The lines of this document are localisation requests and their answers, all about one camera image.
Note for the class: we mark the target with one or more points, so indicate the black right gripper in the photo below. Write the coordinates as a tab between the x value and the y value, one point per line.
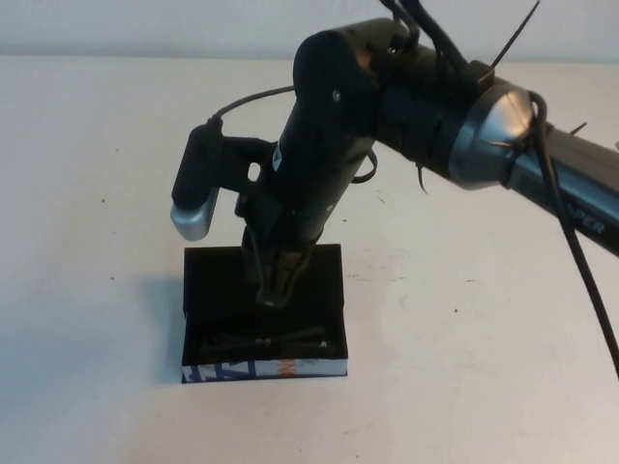
271	232

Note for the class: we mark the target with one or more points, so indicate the black glasses case printed side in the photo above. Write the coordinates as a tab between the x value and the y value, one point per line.
217	290

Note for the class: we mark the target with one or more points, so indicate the black framed glasses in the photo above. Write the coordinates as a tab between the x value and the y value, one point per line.
271	340

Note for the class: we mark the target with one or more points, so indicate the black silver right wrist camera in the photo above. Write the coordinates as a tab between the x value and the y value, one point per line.
193	193

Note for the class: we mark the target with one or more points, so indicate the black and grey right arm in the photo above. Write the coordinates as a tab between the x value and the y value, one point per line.
425	121

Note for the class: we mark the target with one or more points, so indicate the black zip tie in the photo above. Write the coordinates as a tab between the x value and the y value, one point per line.
512	41
370	171
421	176

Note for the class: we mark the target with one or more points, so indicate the black right camera mount bracket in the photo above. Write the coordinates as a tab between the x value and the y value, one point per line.
242	159

